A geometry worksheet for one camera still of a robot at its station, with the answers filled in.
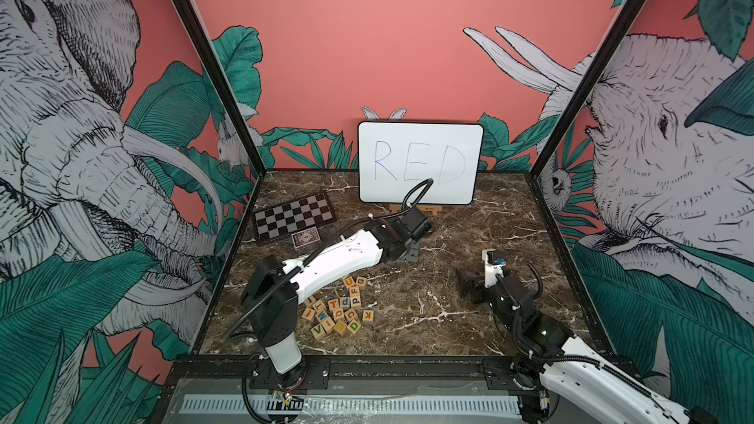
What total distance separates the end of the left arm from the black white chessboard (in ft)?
1.50

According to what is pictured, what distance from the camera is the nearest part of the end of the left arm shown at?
0.58 metres

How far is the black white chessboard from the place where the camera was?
100 cm
